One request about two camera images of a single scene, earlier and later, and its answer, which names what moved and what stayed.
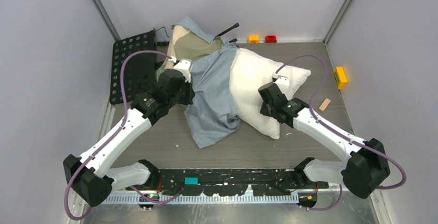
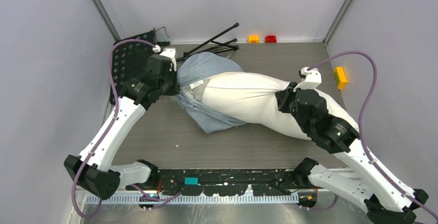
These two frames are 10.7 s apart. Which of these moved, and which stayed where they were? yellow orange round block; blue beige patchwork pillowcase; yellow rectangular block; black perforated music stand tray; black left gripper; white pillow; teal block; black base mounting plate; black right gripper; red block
Moved: black left gripper; blue beige patchwork pillowcase; black right gripper; white pillow
Stayed: teal block; black perforated music stand tray; yellow rectangular block; black base mounting plate; yellow orange round block; red block
